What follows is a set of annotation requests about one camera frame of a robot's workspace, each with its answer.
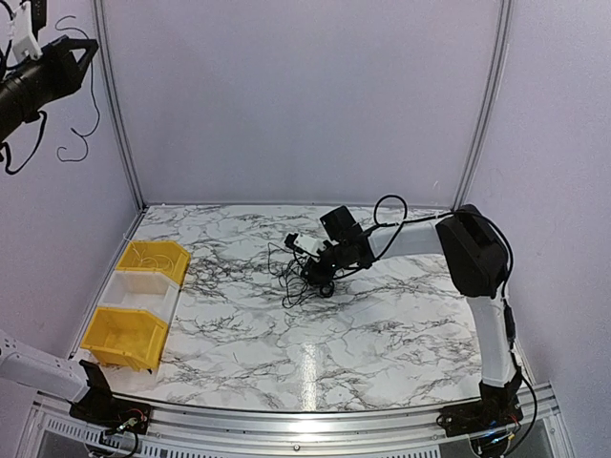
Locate left aluminium corner post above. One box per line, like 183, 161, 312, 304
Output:
92, 0, 147, 212

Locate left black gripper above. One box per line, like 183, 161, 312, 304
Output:
0, 31, 102, 138

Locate right aluminium corner post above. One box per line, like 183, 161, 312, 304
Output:
452, 0, 515, 209

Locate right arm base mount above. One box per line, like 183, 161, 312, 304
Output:
436, 379, 523, 437

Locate near yellow bin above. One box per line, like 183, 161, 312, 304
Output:
80, 307, 169, 371

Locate white middle bin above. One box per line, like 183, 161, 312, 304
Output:
97, 270, 179, 323

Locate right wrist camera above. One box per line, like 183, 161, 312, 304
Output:
284, 233, 333, 261

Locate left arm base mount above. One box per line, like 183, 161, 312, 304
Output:
69, 360, 152, 435

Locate aluminium front rail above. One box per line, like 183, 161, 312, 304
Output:
16, 385, 575, 457

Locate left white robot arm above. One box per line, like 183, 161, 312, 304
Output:
1, 35, 121, 425

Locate yellow bin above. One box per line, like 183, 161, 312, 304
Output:
116, 240, 191, 287
80, 307, 169, 371

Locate thin white cable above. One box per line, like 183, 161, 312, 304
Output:
133, 247, 176, 271

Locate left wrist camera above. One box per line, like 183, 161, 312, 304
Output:
9, 0, 48, 64

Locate aluminium corner post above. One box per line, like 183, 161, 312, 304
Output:
452, 0, 515, 209
92, 0, 147, 212

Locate thin black cable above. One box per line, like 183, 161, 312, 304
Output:
55, 15, 101, 162

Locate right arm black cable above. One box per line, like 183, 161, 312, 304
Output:
333, 193, 538, 430

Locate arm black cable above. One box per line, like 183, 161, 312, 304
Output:
0, 37, 49, 176
333, 193, 538, 430

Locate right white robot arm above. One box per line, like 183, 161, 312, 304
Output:
284, 205, 522, 427

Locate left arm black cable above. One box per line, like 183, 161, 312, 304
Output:
0, 37, 49, 176

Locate far yellow bin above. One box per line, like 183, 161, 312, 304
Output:
116, 240, 191, 287

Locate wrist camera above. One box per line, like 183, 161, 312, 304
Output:
284, 233, 333, 261
9, 0, 48, 64

